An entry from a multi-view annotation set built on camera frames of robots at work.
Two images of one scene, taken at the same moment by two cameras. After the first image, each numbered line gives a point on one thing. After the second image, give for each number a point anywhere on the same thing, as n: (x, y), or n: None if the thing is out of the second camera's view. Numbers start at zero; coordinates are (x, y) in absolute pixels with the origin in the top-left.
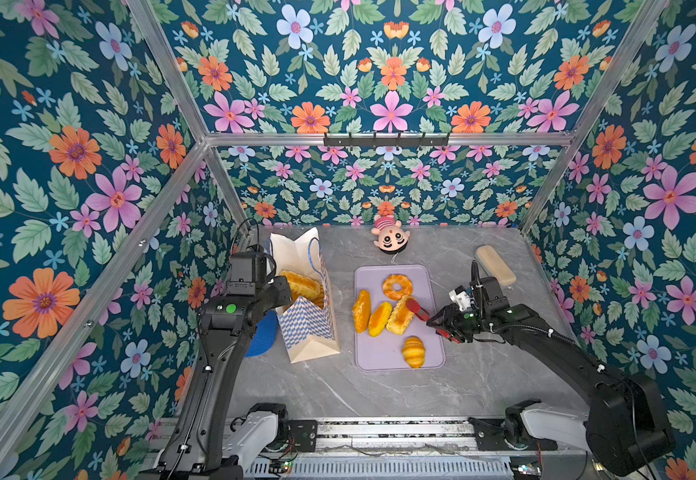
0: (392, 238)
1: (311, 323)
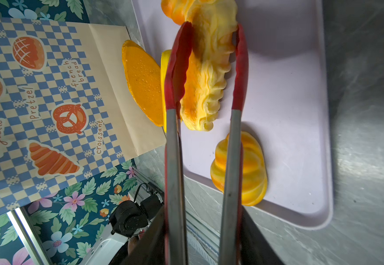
0: None
1: (57, 108)
